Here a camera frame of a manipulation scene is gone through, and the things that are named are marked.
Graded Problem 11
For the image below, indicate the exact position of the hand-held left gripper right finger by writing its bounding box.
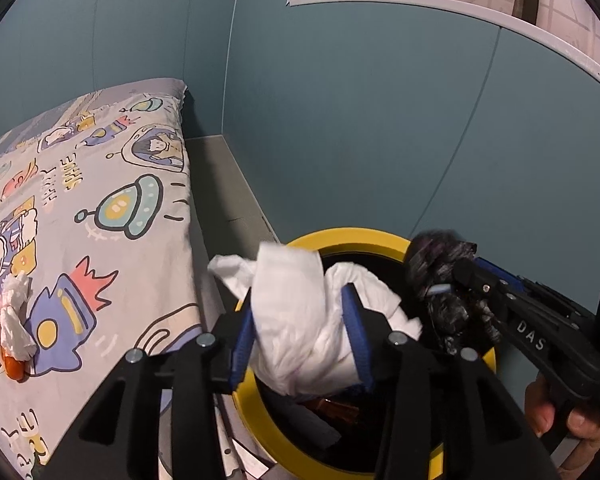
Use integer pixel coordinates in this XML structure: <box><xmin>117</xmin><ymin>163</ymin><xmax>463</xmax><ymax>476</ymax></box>
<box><xmin>340</xmin><ymin>282</ymin><xmax>565</xmax><ymax>480</ymax></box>

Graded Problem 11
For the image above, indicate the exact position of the yellow rimmed trash bin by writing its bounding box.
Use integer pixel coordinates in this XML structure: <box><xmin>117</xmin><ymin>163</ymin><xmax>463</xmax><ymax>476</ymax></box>
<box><xmin>231</xmin><ymin>227</ymin><xmax>499</xmax><ymax>477</ymax></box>

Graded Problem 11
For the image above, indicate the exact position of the black plastic bag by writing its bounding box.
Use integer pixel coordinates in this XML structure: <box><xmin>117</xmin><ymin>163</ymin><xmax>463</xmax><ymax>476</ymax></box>
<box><xmin>405</xmin><ymin>230</ymin><xmax>504</xmax><ymax>357</ymax></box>

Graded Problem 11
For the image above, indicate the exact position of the large white tissue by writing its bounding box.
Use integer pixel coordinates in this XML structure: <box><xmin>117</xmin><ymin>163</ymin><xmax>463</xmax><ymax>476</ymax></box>
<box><xmin>207</xmin><ymin>242</ymin><xmax>424</xmax><ymax>397</ymax></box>

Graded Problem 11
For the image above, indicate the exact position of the white window frame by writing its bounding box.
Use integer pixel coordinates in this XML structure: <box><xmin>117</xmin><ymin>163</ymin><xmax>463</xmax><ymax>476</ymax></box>
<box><xmin>286</xmin><ymin>0</ymin><xmax>600</xmax><ymax>102</ymax></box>

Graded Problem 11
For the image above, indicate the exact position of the small orange peel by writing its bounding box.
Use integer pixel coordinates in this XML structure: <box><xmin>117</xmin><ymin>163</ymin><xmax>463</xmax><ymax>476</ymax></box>
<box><xmin>1</xmin><ymin>351</ymin><xmax>30</xmax><ymax>382</ymax></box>

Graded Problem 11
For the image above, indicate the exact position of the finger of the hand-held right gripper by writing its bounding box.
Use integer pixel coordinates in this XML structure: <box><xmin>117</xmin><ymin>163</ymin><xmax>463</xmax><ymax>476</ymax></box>
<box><xmin>474</xmin><ymin>257</ymin><xmax>537</xmax><ymax>293</ymax></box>
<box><xmin>452</xmin><ymin>257</ymin><xmax>520</xmax><ymax>328</ymax></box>

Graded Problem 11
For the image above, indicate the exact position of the dark brown wrapper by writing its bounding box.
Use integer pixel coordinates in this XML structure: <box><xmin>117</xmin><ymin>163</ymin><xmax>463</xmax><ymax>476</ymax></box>
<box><xmin>307</xmin><ymin>396</ymin><xmax>364</xmax><ymax>426</ymax></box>

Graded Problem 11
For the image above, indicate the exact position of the person's right hand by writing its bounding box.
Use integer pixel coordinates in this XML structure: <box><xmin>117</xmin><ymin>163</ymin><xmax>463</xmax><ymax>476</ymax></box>
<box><xmin>524</xmin><ymin>379</ymin><xmax>600</xmax><ymax>477</ymax></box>

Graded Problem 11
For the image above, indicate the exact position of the printed cartoon bedsheet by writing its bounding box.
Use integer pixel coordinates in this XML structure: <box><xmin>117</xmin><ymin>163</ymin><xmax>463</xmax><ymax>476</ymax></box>
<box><xmin>0</xmin><ymin>77</ymin><xmax>241</xmax><ymax>480</ymax></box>

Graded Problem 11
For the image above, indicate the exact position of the crumpled white tissue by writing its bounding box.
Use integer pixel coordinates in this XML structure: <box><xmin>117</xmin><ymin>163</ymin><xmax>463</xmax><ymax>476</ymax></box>
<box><xmin>0</xmin><ymin>272</ymin><xmax>39</xmax><ymax>362</ymax></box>

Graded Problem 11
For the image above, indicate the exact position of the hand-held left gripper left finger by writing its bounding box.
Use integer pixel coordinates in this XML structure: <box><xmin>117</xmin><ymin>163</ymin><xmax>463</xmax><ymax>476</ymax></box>
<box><xmin>40</xmin><ymin>306</ymin><xmax>257</xmax><ymax>480</ymax></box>

